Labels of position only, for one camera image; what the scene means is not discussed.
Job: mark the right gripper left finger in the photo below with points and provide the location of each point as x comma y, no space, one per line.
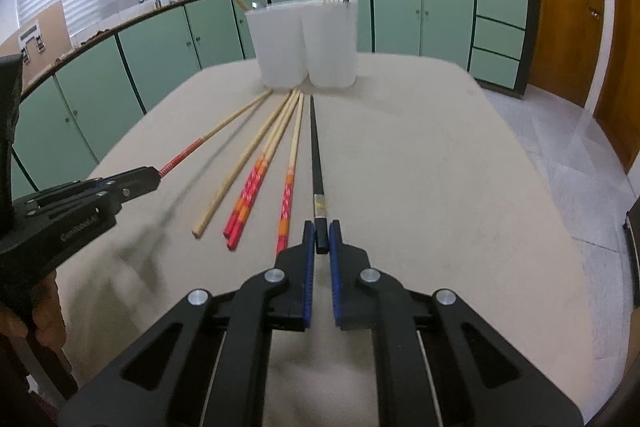
205,361

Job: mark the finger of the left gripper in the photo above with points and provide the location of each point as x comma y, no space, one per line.
115,191
62,198

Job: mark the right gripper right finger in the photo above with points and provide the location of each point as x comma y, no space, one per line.
437,361

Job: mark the green lower kitchen cabinets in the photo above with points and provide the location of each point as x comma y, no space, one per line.
79,107

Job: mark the person left hand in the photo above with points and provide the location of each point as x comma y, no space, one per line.
47,315

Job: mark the cardboard box with labels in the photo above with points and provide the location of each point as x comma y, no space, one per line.
42,41

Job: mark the black chair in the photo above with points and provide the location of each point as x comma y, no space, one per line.
632,234

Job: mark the white plastic utensil holder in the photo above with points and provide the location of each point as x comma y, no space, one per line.
306,40

